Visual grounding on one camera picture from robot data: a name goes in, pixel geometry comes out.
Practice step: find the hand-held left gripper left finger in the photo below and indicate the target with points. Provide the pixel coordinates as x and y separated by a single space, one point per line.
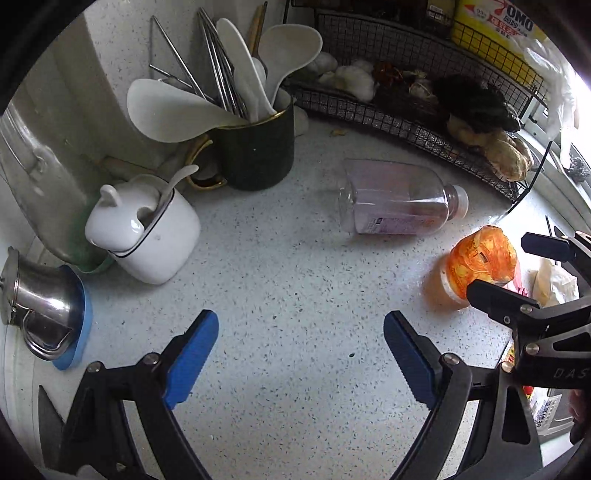
191 360

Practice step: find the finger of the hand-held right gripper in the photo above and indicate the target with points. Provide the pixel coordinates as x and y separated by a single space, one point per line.
549 244
498 297

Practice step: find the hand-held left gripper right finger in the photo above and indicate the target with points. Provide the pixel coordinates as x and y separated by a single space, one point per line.
411 357

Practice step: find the orange plastic cup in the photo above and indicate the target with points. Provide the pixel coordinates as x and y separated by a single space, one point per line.
480 258

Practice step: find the clear plastic bottle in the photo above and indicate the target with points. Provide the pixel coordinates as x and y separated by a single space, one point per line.
397 198

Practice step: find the person's right hand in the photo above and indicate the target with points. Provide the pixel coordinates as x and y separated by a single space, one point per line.
579 405

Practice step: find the white plastic bag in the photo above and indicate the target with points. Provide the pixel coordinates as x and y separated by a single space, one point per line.
556 284

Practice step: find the dark scouring pad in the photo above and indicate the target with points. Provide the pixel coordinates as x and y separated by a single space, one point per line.
581 164

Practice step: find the ginger root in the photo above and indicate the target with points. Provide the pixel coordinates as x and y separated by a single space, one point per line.
503 154

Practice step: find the blue plastic dish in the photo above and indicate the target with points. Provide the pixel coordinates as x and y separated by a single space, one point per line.
78 323

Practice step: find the white ceramic seasoning jar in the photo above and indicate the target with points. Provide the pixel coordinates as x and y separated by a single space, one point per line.
152 240

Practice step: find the green plastic lid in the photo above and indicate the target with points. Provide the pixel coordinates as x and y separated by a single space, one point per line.
90 258

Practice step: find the white rubber glove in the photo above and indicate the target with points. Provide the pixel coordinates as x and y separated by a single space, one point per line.
554 92

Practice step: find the dark lumpy cloth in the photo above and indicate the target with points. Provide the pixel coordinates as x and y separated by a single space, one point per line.
475 104

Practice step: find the stainless steel cup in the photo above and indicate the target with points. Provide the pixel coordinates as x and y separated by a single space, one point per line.
37 300

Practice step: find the small white ceramic spoon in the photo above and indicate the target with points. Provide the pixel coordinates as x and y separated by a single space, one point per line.
173 184

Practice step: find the dark green mug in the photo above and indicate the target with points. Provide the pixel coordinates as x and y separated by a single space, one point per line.
258 152

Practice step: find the yellow detergent jug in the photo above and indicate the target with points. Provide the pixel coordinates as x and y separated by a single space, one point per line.
498 23

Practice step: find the large glass jar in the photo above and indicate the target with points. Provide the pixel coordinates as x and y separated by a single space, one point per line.
41 184

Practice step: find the large white rice paddle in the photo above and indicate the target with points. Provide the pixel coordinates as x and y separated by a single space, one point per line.
171 110

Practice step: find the garlic bulb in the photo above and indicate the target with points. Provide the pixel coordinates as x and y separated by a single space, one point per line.
327 62
355 83

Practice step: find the bundle of steel chopsticks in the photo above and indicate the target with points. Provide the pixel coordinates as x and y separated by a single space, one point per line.
217 69

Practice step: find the white plastic spoon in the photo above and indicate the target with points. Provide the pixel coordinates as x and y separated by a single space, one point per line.
242 64

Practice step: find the wooden chopstick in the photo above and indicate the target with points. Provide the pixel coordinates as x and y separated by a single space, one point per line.
257 27

